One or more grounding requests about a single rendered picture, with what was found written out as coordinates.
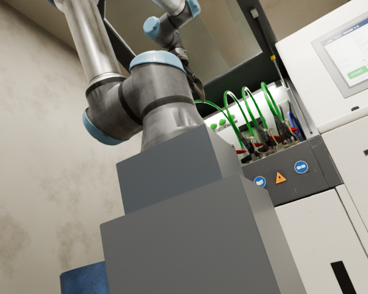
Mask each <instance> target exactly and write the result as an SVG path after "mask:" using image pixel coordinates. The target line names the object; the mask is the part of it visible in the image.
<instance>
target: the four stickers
mask: <svg viewBox="0 0 368 294"><path fill-rule="evenodd" d="M293 166H294V169H295V171H296V174H297V175H298V174H302V173H305V172H309V171H310V170H309V167H308V164H307V162H306V159H303V160H300V161H298V162H294V163H293ZM271 174H272V177H273V179H274V182H275V184H279V183H282V182H285V181H287V177H286V175H285V173H284V170H283V169H281V170H278V171H275V172H273V173H271ZM252 181H253V182H254V183H256V184H257V185H259V186H261V187H266V186H268V185H267V183H266V180H265V178H264V176H263V175H260V176H258V177H255V178H252Z"/></svg>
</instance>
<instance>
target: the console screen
mask: <svg viewBox="0 0 368 294"><path fill-rule="evenodd" d="M310 43H311V45H312V46H313V48H314V49H315V52H316V53H317V55H318V56H319V58H320V60H321V61H322V63H323V64H324V66H325V68H326V69H327V71H328V73H329V74H330V76H331V78H332V79H333V81H334V82H335V84H336V86H337V88H338V89H339V91H340V92H341V94H342V96H343V98H344V99H345V98H347V97H350V96H353V95H355V94H357V93H359V92H361V91H364V90H366V89H368V11H366V12H365V13H363V14H361V15H359V16H357V17H355V18H353V19H352V20H350V21H348V22H346V23H344V24H342V25H340V26H339V27H337V28H335V29H333V30H331V31H329V32H327V33H326V34H324V35H322V36H320V37H319V38H317V39H315V40H313V41H311V42H310Z"/></svg>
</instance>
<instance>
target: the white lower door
mask: <svg viewBox="0 0 368 294"><path fill-rule="evenodd" d="M275 211H276V213H277V217H278V218H279V222H280V224H281V226H282V229H283V232H284V235H285V237H286V240H287V242H288V245H289V247H290V250H291V253H292V255H293V258H294V261H295V263H296V266H297V269H298V271H299V274H300V276H301V279H302V282H303V284H304V287H305V290H306V292H307V294H368V258H367V256H366V254H365V252H364V249H363V247H362V245H361V243H360V241H359V239H358V237H357V235H356V233H355V231H354V228H353V226H352V224H351V222H350V220H349V218H348V216H347V214H346V212H345V209H344V207H343V205H342V203H341V201H340V199H339V197H338V195H337V193H336V191H335V189H332V190H328V191H325V192H322V193H319V194H316V195H312V196H310V197H307V198H303V199H300V200H298V201H294V202H291V203H288V204H285V205H282V206H278V207H275Z"/></svg>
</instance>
